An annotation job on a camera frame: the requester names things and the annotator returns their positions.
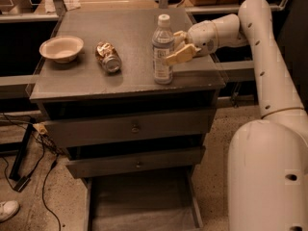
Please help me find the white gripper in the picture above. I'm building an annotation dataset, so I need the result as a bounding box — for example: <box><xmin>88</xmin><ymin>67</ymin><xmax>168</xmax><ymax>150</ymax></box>
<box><xmin>165</xmin><ymin>20</ymin><xmax>218</xmax><ymax>65</ymax></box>

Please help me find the clear plastic water bottle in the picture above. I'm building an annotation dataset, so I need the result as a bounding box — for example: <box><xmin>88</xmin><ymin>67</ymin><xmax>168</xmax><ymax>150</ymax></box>
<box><xmin>152</xmin><ymin>14</ymin><xmax>174</xmax><ymax>85</ymax></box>

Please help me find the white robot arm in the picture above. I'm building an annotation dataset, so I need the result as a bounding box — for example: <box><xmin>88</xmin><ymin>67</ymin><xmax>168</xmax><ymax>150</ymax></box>
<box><xmin>164</xmin><ymin>0</ymin><xmax>308</xmax><ymax>231</ymax></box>

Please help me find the grey drawer cabinet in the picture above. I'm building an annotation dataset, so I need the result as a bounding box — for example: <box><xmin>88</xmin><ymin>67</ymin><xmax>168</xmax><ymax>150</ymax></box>
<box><xmin>29</xmin><ymin>7</ymin><xmax>226</xmax><ymax>231</ymax></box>

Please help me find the grey top drawer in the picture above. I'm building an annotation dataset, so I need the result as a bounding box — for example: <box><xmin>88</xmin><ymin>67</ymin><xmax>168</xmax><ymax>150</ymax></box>
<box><xmin>44</xmin><ymin>109</ymin><xmax>216</xmax><ymax>147</ymax></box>

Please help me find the grey open bottom drawer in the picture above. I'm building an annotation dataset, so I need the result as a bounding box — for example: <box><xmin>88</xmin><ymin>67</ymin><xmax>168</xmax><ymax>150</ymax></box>
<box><xmin>84</xmin><ymin>167</ymin><xmax>203</xmax><ymax>231</ymax></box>

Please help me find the grey middle drawer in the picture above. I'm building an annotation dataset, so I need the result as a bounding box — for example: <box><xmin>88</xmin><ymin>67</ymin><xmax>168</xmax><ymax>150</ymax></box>
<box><xmin>66</xmin><ymin>145</ymin><xmax>205</xmax><ymax>178</ymax></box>

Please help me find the crushed metal can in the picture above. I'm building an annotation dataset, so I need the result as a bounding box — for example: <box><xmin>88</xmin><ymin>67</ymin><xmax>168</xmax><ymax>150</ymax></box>
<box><xmin>95</xmin><ymin>41</ymin><xmax>122</xmax><ymax>74</ymax></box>

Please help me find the white crumpled cloth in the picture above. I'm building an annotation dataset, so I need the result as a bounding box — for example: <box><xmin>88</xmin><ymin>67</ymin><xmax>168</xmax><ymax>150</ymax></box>
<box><xmin>64</xmin><ymin>0</ymin><xmax>81</xmax><ymax>11</ymax></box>

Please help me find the white paper bowl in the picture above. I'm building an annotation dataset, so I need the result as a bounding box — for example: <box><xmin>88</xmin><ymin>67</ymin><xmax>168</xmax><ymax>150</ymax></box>
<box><xmin>39</xmin><ymin>36</ymin><xmax>84</xmax><ymax>64</ymax></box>

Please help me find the black metal stand leg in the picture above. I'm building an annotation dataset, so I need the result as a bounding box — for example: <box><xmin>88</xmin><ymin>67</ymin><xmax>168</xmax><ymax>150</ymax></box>
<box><xmin>9</xmin><ymin>118</ymin><xmax>36</xmax><ymax>193</ymax></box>

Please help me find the white sneaker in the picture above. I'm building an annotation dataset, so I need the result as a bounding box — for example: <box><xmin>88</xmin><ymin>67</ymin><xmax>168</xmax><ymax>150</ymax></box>
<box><xmin>0</xmin><ymin>200</ymin><xmax>20</xmax><ymax>222</ymax></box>

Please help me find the grey horizontal rail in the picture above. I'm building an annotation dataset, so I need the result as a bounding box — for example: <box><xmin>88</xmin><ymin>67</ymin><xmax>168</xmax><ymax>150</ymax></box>
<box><xmin>217</xmin><ymin>61</ymin><xmax>255</xmax><ymax>83</ymax></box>

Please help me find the black floor cable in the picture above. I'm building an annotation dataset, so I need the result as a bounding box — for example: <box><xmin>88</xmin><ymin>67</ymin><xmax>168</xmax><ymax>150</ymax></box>
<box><xmin>0</xmin><ymin>113</ymin><xmax>65</xmax><ymax>231</ymax></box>

